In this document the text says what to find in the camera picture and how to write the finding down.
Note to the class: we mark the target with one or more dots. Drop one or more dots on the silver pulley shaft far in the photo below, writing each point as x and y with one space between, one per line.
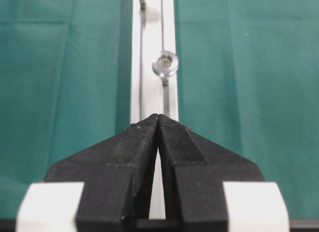
148 12

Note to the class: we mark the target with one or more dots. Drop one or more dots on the silver pulley shaft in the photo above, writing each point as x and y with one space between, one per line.
148 12
166 66

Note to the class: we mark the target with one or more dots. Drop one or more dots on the green table cloth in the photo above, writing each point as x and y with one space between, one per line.
248 80

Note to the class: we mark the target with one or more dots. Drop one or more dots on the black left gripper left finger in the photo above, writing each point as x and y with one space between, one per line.
95 189

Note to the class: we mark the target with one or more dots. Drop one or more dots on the silver pulley shaft near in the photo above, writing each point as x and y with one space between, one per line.
166 66

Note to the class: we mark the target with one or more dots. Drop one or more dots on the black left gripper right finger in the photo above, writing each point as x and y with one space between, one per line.
212 189

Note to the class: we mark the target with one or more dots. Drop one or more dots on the aluminium extrusion rail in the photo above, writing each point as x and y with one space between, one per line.
148 95

